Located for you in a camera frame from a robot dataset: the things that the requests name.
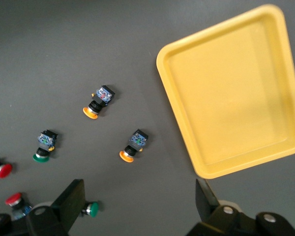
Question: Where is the yellow mushroom push button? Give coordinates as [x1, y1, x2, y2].
[119, 129, 149, 163]
[82, 85, 116, 120]

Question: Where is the green mushroom push button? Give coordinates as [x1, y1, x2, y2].
[32, 129, 59, 164]
[81, 201, 100, 218]

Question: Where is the yellow plastic tray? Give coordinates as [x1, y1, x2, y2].
[156, 4, 295, 179]

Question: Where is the dark grey table mat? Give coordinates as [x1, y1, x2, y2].
[0, 0, 295, 236]

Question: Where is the red mushroom push button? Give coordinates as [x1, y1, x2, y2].
[0, 154, 13, 179]
[4, 192, 34, 221]

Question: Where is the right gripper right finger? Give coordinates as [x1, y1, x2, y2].
[186, 178, 256, 236]

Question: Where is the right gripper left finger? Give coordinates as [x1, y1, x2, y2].
[27, 178, 86, 236]

